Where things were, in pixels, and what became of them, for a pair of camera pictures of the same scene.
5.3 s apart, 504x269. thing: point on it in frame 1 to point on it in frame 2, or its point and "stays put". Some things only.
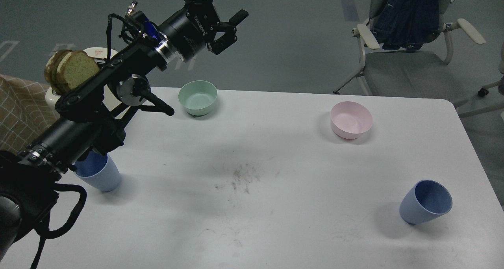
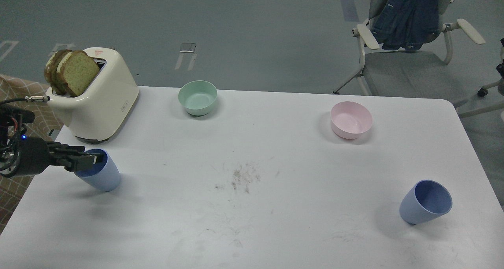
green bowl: x=197 y=97 stays put
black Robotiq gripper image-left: x=186 y=33 to x=36 y=154
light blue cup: x=100 y=171 stays put
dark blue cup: x=427 y=200 stays put
